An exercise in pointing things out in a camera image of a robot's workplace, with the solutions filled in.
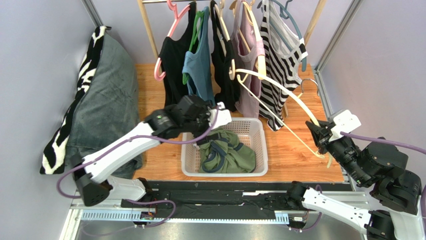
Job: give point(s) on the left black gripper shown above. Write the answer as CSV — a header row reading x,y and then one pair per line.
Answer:
x,y
205,115

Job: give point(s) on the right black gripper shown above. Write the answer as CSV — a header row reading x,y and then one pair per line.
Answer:
x,y
324,135

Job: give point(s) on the green tank top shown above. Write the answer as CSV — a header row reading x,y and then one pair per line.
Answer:
x,y
228,155

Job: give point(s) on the cream wooden hanger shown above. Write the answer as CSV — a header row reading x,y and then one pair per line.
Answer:
x,y
270,96

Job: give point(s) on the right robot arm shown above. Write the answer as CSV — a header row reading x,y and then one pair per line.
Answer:
x,y
380,166

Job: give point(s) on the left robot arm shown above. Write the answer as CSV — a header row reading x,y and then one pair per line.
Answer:
x,y
183,123

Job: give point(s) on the cream plastic hanger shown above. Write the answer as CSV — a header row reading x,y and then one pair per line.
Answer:
x,y
224,37

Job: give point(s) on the blue tank top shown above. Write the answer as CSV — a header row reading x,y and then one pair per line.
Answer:
x,y
196,72

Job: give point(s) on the light wooden hanger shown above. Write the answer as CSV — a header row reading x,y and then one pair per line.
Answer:
x,y
261,60

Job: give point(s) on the black tank top on cream hanger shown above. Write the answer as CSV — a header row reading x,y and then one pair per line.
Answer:
x,y
229,91

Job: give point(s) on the black tank top on pink hanger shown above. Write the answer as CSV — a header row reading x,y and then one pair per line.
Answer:
x,y
172,55

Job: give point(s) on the black white striped tank top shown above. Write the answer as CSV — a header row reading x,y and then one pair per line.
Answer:
x,y
284,51

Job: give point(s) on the green plastic hanger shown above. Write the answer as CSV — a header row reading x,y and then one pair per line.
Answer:
x,y
198,23

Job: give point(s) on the pink plastic hanger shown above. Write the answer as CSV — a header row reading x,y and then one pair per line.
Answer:
x,y
177,18

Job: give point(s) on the teal plastic hanger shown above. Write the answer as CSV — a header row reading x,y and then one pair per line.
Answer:
x,y
284,14

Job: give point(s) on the white plastic basket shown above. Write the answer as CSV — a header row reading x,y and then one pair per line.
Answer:
x,y
249,130

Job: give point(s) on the grey zebra cushion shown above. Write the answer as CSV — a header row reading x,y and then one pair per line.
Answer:
x,y
105,105

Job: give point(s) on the wooden clothes rack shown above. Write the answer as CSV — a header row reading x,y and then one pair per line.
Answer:
x,y
307,35

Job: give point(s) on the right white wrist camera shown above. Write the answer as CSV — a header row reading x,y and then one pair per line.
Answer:
x,y
344,121

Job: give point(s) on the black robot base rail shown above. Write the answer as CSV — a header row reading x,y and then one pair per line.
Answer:
x,y
217,200

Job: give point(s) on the aluminium frame post right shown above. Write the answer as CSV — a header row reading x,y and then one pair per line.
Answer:
x,y
339,32

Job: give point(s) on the aluminium frame post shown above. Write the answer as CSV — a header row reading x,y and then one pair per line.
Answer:
x,y
339,32
92,12

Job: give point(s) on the aluminium frame post left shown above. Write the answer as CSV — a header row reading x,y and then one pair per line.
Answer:
x,y
92,12

